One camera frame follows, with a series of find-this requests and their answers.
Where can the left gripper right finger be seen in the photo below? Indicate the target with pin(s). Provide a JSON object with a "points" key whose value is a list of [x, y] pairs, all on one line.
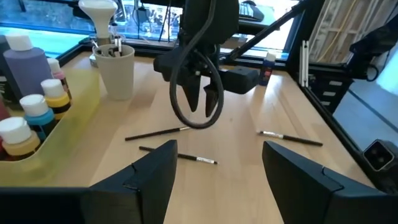
{"points": [[304, 189]]}

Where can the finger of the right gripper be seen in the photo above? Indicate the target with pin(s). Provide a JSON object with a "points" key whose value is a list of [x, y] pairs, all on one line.
{"points": [[211, 99], [192, 93]]}

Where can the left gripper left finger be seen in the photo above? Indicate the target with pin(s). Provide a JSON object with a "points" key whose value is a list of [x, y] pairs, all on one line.
{"points": [[140, 193]]}

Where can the small brown paint bottle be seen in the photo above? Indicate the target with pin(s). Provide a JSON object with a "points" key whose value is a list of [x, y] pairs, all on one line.
{"points": [[266, 71]]}

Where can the small yellow paint bottle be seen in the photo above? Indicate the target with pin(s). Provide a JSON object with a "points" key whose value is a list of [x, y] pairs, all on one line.
{"points": [[57, 99]]}

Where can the small blue paint bottle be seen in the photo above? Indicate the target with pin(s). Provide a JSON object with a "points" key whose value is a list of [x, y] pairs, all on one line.
{"points": [[38, 115]]}

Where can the small orange paint bottle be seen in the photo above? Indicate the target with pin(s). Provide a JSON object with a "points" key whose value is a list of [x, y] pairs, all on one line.
{"points": [[18, 140]]}

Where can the small pink paint bottle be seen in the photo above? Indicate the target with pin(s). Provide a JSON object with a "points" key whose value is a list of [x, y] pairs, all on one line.
{"points": [[59, 74]]}

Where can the large red paint bottle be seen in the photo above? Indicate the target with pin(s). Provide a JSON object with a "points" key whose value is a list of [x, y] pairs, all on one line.
{"points": [[2, 113]]}

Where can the large blue paint bottle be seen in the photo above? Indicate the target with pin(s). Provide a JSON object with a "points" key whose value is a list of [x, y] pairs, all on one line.
{"points": [[28, 71]]}

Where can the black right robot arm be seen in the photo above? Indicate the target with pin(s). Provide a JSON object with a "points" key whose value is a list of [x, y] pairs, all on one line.
{"points": [[224, 18]]}

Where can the beige paper cup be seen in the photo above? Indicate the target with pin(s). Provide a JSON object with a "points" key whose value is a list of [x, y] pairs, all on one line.
{"points": [[116, 74]]}

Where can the translucent yellow plastic tray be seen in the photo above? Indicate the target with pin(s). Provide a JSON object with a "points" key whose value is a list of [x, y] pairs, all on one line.
{"points": [[77, 102]]}

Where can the pale wooden rack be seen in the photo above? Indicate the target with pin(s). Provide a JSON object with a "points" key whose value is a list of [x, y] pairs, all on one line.
{"points": [[342, 28]]}

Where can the silver aluminium bracket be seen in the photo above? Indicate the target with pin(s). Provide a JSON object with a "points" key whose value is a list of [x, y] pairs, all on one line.
{"points": [[304, 63]]}

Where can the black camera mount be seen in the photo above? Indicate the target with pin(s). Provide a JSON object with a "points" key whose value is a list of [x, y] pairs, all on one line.
{"points": [[377, 155]]}

